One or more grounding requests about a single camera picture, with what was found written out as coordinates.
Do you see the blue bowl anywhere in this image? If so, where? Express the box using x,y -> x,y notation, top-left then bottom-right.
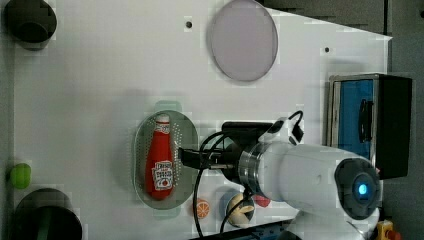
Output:
219,190 -> 255,226

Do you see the green round toy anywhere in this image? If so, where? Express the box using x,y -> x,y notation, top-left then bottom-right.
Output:
10,163 -> 32,189

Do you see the red plush ketchup bottle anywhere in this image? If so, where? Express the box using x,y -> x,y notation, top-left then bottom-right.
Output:
145,114 -> 174,200

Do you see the black cylinder top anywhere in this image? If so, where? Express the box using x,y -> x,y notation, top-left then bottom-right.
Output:
4,0 -> 58,51

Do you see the orange slice toy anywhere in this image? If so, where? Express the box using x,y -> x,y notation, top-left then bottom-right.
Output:
195,198 -> 210,219

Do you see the pink strawberry toy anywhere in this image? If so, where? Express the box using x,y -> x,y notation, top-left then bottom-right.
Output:
253,195 -> 271,208

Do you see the black cable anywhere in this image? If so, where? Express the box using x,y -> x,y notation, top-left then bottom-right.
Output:
193,130 -> 254,238

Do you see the black cylinder bottom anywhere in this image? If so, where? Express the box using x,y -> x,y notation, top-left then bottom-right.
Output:
11,188 -> 83,240

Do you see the green oval strainer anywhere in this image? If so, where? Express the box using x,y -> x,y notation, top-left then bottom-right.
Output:
132,101 -> 198,218

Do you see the toaster oven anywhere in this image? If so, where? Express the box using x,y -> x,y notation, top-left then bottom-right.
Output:
326,73 -> 412,180

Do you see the banana toy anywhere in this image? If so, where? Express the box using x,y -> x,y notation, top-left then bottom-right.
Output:
227,193 -> 255,227

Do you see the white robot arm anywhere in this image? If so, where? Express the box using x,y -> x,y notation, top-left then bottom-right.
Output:
178,129 -> 380,240

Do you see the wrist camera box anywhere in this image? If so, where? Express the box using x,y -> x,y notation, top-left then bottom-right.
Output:
221,120 -> 284,138

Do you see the yellow red toy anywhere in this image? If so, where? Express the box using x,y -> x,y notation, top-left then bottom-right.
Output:
375,220 -> 402,240

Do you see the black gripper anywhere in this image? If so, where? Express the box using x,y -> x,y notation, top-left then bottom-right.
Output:
178,130 -> 264,184

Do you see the lilac round plate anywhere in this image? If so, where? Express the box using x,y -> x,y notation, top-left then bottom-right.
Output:
209,0 -> 278,81

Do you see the black cylinder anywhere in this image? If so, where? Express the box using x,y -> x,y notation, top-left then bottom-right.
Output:
11,188 -> 83,240
4,0 -> 58,51

